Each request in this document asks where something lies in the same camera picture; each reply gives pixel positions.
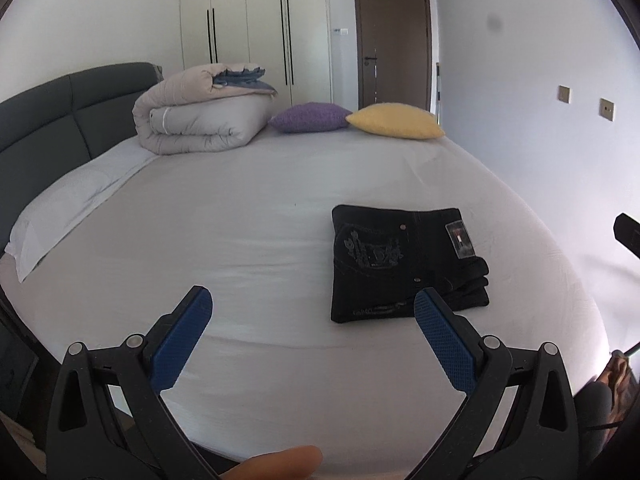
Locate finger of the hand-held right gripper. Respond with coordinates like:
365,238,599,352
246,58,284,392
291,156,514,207
614,212,640,261

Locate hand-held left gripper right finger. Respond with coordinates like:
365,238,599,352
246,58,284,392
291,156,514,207
405,287,581,480

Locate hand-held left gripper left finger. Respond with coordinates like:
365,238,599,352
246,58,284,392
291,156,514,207
46,286,221,480

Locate black pants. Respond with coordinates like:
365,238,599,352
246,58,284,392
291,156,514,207
330,204,491,324

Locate person's left hand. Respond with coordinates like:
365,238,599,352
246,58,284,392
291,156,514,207
218,445,324,480

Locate bed with white sheet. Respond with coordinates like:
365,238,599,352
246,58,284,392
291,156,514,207
0,127,611,478

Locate orange cloth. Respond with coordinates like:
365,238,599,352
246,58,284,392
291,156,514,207
597,350,633,396

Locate dark grey cloth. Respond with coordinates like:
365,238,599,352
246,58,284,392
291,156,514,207
572,380,616,466

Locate white pillow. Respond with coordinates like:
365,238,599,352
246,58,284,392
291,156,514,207
4,147,161,283

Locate folded beige duvet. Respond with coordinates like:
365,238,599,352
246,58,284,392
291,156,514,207
132,63,278,156

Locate yellow pillow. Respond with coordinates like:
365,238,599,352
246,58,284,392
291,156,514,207
345,103,446,141

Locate purple pillow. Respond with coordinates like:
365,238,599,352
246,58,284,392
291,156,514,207
268,102,353,134

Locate dark grey headboard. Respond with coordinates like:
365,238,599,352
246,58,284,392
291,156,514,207
0,62,163,256

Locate folded blue jeans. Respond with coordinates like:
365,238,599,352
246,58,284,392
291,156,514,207
211,67,278,96

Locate brown door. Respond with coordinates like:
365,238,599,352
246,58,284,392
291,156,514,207
351,0,433,111

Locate cream wardrobe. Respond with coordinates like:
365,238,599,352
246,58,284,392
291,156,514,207
180,0,333,108

